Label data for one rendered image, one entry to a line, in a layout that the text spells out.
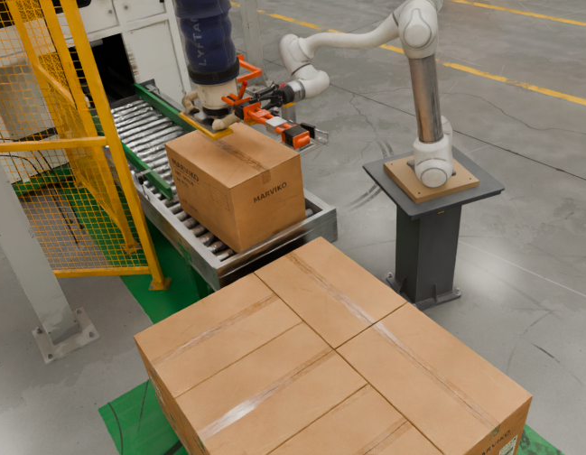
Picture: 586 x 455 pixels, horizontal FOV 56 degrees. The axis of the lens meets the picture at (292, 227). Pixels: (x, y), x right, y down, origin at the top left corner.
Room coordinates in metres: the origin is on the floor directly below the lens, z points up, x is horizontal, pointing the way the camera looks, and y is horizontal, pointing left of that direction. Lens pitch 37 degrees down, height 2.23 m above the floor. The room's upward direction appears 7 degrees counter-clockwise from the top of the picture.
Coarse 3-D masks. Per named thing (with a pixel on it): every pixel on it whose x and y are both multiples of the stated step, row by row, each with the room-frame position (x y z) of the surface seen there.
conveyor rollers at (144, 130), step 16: (112, 112) 3.93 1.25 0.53; (128, 112) 3.90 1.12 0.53; (144, 112) 3.87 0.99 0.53; (160, 112) 3.84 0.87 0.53; (128, 128) 3.62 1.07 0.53; (144, 128) 3.59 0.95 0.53; (160, 128) 3.55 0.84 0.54; (176, 128) 3.52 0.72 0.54; (128, 144) 3.34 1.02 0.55; (144, 144) 3.31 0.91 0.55; (160, 144) 3.28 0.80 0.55; (144, 160) 3.11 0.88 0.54; (160, 160) 3.08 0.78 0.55; (160, 176) 2.88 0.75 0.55; (160, 192) 2.69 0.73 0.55; (176, 192) 2.72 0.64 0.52; (176, 208) 2.53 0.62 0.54; (192, 224) 2.37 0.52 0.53; (208, 240) 2.21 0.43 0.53; (224, 256) 2.06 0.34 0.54
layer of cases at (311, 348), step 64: (320, 256) 1.97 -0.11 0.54; (192, 320) 1.66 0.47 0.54; (256, 320) 1.61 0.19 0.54; (320, 320) 1.57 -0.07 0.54; (384, 320) 1.53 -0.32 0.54; (192, 384) 1.33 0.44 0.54; (256, 384) 1.29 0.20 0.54; (320, 384) 1.26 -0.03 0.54; (384, 384) 1.23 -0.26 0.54; (448, 384) 1.20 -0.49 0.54; (512, 384) 1.16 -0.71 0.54; (192, 448) 1.26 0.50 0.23; (256, 448) 1.03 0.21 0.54; (320, 448) 1.01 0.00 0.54; (384, 448) 0.98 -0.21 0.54; (448, 448) 0.96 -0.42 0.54; (512, 448) 1.09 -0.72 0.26
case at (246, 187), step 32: (192, 160) 2.31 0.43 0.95; (224, 160) 2.27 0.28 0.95; (256, 160) 2.24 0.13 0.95; (288, 160) 2.21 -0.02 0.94; (192, 192) 2.35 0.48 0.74; (224, 192) 2.07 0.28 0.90; (256, 192) 2.10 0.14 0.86; (288, 192) 2.20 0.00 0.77; (224, 224) 2.12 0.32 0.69; (256, 224) 2.08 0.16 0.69; (288, 224) 2.19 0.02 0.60
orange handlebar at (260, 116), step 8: (240, 64) 2.70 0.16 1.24; (248, 64) 2.65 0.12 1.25; (256, 72) 2.54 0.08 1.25; (240, 80) 2.49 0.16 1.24; (232, 96) 2.31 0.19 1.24; (232, 104) 2.23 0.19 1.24; (248, 112) 2.12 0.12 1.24; (256, 112) 2.10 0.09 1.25; (264, 112) 2.09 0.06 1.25; (256, 120) 2.06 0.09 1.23; (264, 120) 2.03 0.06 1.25; (280, 128) 1.94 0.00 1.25
